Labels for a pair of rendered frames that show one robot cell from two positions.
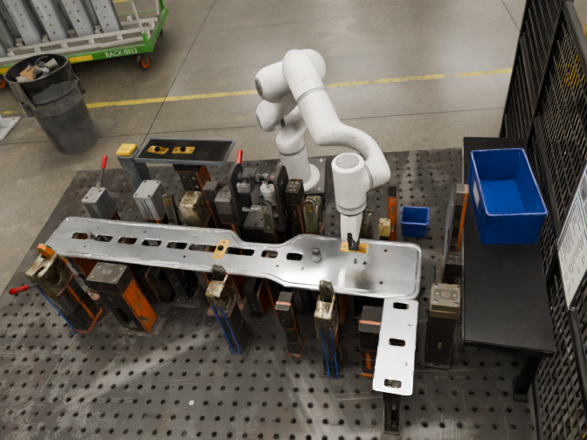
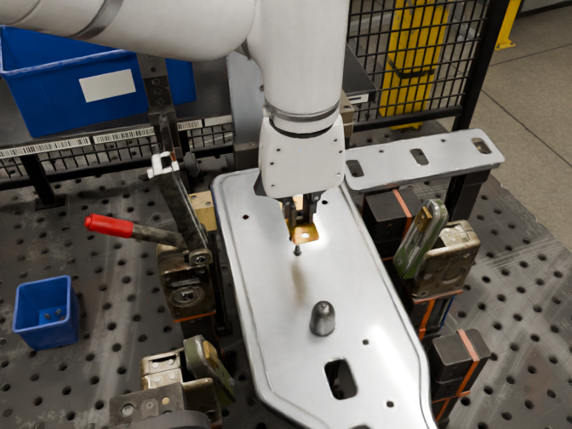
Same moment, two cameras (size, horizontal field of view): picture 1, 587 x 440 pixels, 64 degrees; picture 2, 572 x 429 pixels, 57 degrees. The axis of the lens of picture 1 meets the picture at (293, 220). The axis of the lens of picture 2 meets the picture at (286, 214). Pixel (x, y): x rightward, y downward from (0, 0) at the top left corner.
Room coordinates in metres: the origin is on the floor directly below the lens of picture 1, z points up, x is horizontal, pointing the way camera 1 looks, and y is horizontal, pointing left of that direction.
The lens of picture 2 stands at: (1.25, 0.21, 1.61)
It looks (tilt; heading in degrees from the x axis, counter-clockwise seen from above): 48 degrees down; 234
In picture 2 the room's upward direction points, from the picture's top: straight up
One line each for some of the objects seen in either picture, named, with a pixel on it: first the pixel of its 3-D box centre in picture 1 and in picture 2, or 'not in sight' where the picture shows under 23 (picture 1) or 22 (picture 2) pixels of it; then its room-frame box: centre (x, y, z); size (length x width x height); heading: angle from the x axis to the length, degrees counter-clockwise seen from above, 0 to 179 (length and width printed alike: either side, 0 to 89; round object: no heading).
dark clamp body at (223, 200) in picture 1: (238, 229); not in sight; (1.32, 0.22, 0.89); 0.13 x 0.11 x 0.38; 158
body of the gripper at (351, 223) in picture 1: (352, 217); (300, 145); (0.95, -0.17, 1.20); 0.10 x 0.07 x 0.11; 158
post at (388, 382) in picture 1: (392, 407); (458, 205); (0.54, -0.17, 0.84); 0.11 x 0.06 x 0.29; 158
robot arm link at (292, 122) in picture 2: (350, 201); (300, 103); (0.95, -0.17, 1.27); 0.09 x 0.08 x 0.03; 158
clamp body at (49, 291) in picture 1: (66, 294); not in sight; (1.17, 0.88, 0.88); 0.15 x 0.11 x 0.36; 158
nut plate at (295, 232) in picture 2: (354, 246); (299, 217); (0.95, -0.17, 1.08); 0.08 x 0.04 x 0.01; 68
